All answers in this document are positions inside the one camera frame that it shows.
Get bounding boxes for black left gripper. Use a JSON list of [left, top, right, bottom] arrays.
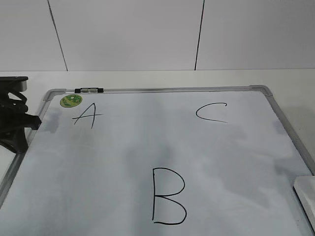
[[0, 98, 40, 153]]

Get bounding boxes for white board eraser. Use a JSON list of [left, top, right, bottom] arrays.
[[293, 176, 315, 227]]

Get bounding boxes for round green magnet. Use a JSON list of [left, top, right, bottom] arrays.
[[60, 94, 83, 108]]

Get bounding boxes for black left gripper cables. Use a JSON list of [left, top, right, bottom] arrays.
[[4, 89, 29, 114]]

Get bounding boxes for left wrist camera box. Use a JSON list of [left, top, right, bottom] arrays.
[[0, 76, 29, 92]]

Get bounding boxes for black and silver frame clip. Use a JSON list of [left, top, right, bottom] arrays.
[[74, 88, 104, 94]]

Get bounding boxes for white board with grey frame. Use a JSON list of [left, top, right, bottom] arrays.
[[0, 86, 315, 236]]

